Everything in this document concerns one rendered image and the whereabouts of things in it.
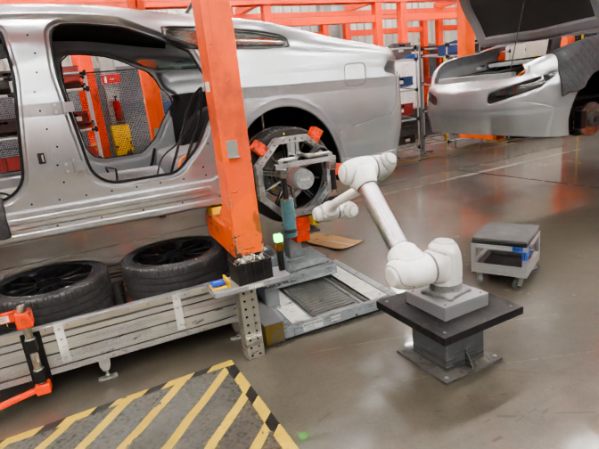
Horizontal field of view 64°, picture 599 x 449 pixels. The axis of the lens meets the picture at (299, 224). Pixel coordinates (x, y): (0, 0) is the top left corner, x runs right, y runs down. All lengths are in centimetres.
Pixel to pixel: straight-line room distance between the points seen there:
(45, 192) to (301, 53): 180
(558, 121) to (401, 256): 303
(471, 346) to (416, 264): 55
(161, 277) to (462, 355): 168
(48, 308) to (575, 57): 453
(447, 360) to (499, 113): 303
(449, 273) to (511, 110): 281
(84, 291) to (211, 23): 158
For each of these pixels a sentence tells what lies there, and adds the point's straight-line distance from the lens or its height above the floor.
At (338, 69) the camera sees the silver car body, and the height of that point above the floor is 151.
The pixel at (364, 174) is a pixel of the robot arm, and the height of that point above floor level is 96.
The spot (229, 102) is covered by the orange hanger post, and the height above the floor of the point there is 138.
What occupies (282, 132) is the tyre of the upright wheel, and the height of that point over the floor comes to 115.
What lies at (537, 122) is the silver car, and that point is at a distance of 498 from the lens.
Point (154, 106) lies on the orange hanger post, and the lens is 529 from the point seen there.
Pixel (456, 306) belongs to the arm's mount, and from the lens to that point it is 239.
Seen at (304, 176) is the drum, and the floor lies 87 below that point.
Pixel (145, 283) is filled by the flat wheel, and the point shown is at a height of 42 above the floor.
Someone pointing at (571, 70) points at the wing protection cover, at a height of 132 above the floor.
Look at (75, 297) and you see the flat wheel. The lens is 289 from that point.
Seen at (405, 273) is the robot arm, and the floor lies 55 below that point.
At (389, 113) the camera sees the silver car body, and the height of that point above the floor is 117.
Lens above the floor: 140
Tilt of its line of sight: 15 degrees down
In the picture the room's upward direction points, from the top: 6 degrees counter-clockwise
